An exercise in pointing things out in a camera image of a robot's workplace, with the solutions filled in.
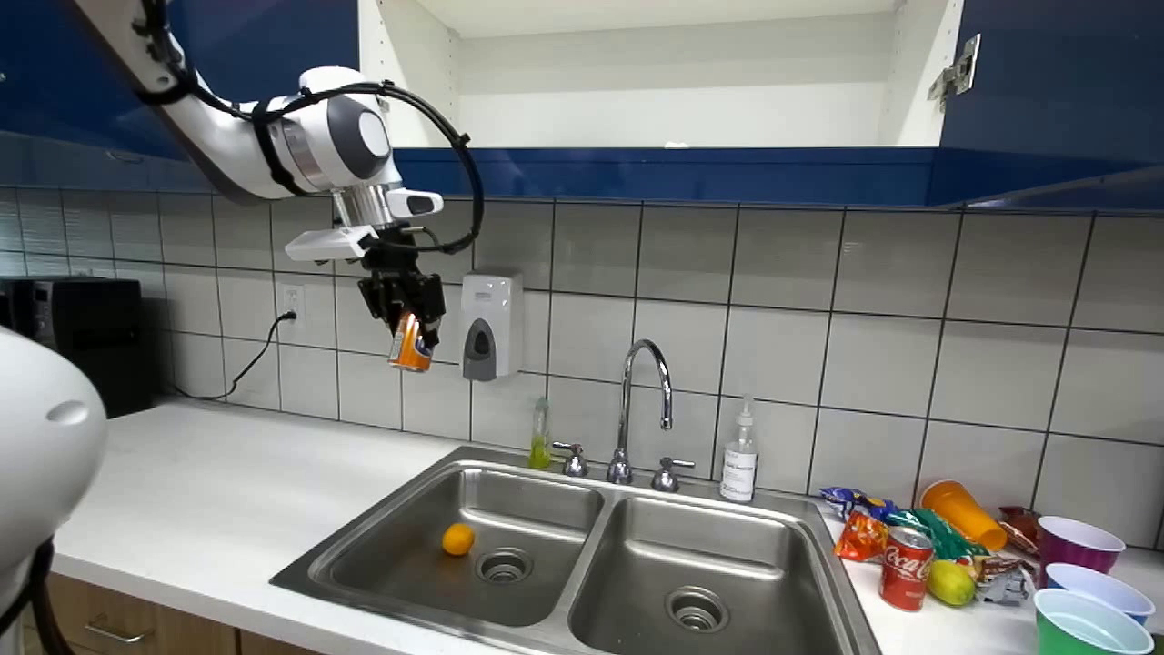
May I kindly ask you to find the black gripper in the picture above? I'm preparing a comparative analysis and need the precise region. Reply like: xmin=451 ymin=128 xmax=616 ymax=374
xmin=355 ymin=237 xmax=445 ymax=336

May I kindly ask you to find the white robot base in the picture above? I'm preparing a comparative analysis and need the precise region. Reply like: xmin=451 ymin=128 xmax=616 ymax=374
xmin=0 ymin=328 xmax=107 ymax=655

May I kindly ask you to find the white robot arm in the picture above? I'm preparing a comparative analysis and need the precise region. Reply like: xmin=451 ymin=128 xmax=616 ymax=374
xmin=72 ymin=0 xmax=483 ymax=345

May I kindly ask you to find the stainless steel double sink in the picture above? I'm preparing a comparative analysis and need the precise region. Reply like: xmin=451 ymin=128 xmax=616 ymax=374
xmin=278 ymin=447 xmax=880 ymax=655

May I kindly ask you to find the red cola can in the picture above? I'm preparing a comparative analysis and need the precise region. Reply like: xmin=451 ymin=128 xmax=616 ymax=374
xmin=880 ymin=527 xmax=930 ymax=612

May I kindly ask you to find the blue upper cabinet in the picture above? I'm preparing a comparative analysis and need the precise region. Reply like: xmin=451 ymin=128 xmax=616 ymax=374
xmin=0 ymin=0 xmax=1164 ymax=211

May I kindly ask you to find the green dish soap bottle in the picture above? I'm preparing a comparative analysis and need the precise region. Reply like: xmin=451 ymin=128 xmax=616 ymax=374
xmin=528 ymin=398 xmax=557 ymax=469

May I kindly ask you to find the small orange fruit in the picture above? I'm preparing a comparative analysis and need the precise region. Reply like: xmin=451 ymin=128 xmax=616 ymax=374
xmin=439 ymin=521 xmax=477 ymax=555

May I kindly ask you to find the black microwave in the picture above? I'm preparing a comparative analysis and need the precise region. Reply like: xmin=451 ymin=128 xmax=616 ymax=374
xmin=0 ymin=276 xmax=155 ymax=419

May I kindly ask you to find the chrome kitchen faucet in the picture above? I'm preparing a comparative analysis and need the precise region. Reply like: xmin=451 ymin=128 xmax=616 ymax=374
xmin=547 ymin=336 xmax=700 ymax=495

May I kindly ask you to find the clear hand soap bottle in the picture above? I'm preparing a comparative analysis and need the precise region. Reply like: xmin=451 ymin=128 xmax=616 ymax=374
xmin=722 ymin=404 xmax=762 ymax=503

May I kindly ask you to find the wooden drawer front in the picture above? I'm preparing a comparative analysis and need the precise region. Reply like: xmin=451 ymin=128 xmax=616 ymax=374
xmin=46 ymin=576 xmax=313 ymax=655

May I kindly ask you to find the blue snack wrapper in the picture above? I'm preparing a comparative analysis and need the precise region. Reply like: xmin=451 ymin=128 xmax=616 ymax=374
xmin=817 ymin=487 xmax=905 ymax=525

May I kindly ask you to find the orange chip bag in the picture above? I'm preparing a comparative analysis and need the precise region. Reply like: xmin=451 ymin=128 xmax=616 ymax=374
xmin=832 ymin=512 xmax=891 ymax=561

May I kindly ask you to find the orange plastic cup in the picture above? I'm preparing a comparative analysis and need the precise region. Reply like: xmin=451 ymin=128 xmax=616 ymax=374
xmin=919 ymin=481 xmax=1009 ymax=553

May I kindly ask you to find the cabinet door hinge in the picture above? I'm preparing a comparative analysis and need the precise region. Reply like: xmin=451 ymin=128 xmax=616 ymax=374
xmin=929 ymin=32 xmax=981 ymax=102

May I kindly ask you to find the green apple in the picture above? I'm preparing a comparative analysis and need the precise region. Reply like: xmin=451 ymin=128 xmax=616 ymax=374
xmin=929 ymin=561 xmax=979 ymax=609

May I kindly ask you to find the purple plastic cup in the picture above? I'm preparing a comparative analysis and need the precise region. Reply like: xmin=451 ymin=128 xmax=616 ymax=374
xmin=1038 ymin=512 xmax=1124 ymax=571

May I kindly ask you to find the blue plastic cup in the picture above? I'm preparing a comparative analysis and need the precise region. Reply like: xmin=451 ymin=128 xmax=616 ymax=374
xmin=1044 ymin=561 xmax=1156 ymax=622

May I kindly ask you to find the green plastic cup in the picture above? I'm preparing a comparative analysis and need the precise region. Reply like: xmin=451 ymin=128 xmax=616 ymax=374
xmin=1034 ymin=589 xmax=1154 ymax=655

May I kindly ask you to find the white wall soap dispenser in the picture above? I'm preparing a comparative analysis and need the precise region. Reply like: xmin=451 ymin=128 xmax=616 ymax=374
xmin=457 ymin=273 xmax=525 ymax=381

